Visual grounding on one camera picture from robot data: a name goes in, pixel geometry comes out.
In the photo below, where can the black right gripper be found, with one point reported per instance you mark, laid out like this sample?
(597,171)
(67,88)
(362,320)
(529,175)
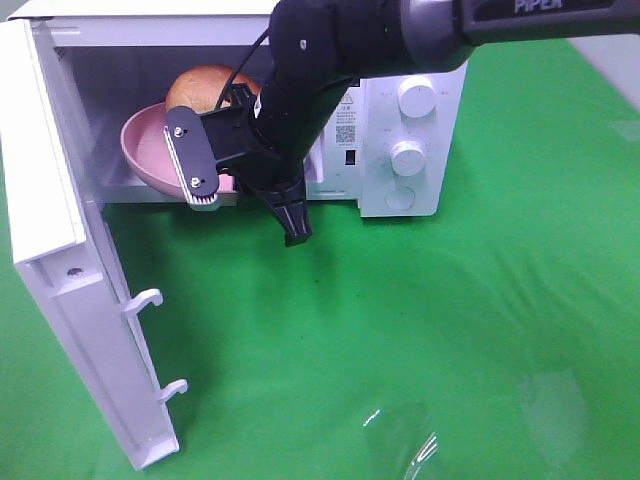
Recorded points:
(260,137)

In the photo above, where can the white microwave door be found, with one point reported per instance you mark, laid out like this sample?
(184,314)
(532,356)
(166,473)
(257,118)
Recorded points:
(63,249)

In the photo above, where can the round microwave door button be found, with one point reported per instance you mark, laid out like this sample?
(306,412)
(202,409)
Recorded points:
(400,198)

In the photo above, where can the green table mat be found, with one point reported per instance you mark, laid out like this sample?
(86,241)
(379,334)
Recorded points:
(507,325)

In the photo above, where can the pink plate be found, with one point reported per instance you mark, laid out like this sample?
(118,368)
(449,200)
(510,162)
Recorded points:
(144,146)

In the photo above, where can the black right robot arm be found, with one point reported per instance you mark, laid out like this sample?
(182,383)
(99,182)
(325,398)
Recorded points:
(318,49)

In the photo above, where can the white microwave knob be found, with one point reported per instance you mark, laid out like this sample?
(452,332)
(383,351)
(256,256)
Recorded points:
(407,158)
(416,96)

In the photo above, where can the white microwave oven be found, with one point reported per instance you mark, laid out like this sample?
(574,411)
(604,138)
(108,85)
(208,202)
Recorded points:
(84,83)

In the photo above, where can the burger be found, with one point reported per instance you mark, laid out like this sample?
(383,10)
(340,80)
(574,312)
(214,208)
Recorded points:
(198,88)

